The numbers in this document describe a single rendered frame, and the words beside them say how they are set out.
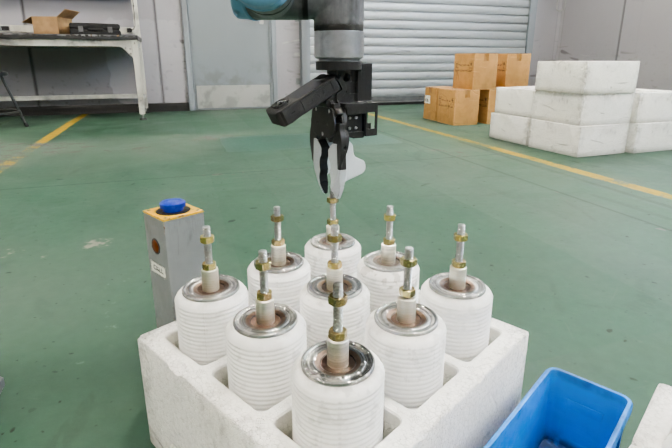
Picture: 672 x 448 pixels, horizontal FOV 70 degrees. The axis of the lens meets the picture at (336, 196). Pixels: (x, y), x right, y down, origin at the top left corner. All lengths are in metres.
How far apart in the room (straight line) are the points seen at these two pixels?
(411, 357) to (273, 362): 0.15
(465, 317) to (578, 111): 2.53
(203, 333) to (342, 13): 0.48
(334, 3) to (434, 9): 5.69
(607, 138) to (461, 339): 2.68
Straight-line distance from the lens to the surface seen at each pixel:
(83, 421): 0.92
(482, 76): 4.37
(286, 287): 0.70
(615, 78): 3.22
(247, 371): 0.57
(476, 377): 0.64
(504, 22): 6.97
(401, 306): 0.57
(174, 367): 0.67
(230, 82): 5.65
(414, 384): 0.58
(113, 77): 5.65
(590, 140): 3.16
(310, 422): 0.51
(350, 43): 0.73
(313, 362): 0.51
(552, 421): 0.84
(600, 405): 0.80
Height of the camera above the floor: 0.55
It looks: 16 degrees down
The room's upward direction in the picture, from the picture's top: straight up
